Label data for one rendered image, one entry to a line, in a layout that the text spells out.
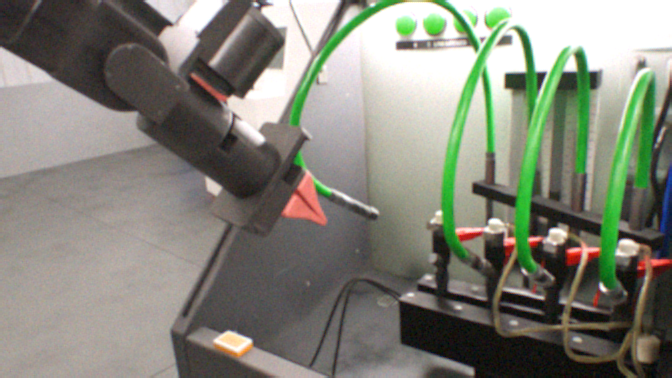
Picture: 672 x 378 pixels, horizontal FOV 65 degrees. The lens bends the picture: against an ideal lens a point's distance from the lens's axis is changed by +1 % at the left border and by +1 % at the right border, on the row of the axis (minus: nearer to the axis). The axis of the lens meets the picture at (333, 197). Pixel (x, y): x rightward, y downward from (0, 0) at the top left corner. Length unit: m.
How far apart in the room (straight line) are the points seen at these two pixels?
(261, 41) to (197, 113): 0.07
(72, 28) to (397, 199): 0.90
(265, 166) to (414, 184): 0.71
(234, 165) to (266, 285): 0.56
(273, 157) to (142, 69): 0.14
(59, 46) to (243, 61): 0.13
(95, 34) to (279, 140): 0.18
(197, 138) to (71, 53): 0.11
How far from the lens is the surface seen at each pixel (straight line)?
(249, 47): 0.42
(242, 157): 0.43
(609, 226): 0.56
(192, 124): 0.41
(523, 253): 0.59
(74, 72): 0.36
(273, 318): 1.01
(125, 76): 0.36
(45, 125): 7.22
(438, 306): 0.81
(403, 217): 1.16
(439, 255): 0.80
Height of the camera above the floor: 1.39
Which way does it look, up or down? 18 degrees down
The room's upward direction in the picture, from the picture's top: 4 degrees counter-clockwise
